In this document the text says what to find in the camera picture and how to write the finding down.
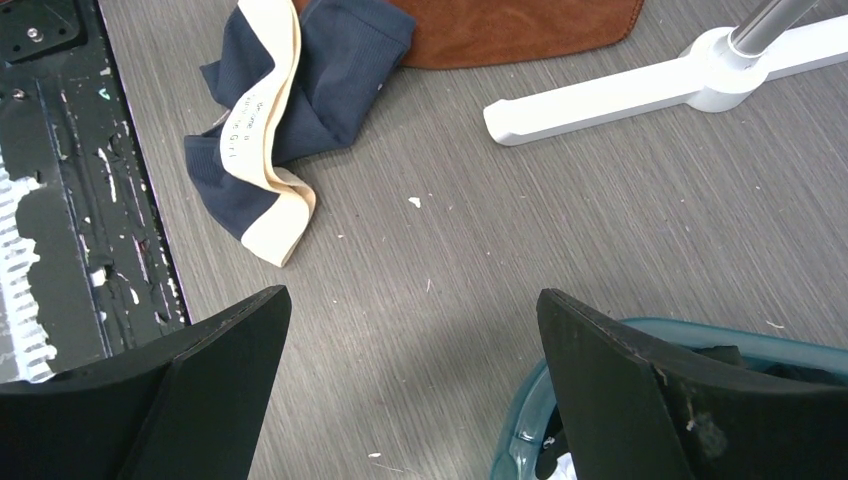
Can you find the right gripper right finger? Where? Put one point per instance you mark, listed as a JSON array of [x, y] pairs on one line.
[[634, 406]]

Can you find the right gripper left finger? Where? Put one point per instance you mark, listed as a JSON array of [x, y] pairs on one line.
[[189, 405]]

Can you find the navy underwear cream waistband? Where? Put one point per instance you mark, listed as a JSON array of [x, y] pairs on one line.
[[294, 82]]

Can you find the black garment in basket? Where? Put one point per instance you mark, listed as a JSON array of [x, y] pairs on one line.
[[554, 459]]

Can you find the teal laundry basket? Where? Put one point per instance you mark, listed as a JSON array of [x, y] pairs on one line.
[[521, 437]]

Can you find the white garment rack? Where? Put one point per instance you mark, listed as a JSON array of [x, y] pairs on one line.
[[718, 71]]

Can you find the brown towel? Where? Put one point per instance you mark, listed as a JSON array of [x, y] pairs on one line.
[[457, 34]]

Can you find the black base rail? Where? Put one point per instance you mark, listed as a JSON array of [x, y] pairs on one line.
[[86, 271]]

